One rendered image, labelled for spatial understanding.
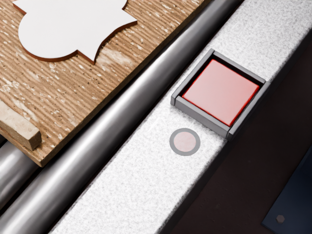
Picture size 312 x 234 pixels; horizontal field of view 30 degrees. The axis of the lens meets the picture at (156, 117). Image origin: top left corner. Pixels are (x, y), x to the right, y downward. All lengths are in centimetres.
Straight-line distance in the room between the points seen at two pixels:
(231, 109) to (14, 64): 23
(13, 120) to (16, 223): 10
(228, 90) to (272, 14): 13
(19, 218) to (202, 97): 22
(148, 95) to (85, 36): 9
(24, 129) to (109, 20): 16
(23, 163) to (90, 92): 10
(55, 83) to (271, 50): 24
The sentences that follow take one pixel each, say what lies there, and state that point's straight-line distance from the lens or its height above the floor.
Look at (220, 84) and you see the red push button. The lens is 61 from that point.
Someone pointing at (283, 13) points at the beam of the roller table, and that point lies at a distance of 70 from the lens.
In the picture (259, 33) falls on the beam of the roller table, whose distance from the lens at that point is 68.
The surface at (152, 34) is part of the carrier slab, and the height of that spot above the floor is 94.
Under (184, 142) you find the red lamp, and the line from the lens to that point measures 59.
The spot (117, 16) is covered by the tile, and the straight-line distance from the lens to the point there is 64.
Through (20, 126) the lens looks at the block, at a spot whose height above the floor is 96.
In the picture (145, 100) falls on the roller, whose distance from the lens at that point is 62.
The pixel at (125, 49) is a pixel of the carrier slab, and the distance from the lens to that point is 62.
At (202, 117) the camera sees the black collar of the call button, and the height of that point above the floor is 93.
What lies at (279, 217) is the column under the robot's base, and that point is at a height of 2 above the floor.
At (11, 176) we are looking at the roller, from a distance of 59.
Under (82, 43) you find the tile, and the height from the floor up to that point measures 94.
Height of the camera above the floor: 144
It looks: 61 degrees down
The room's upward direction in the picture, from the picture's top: 3 degrees clockwise
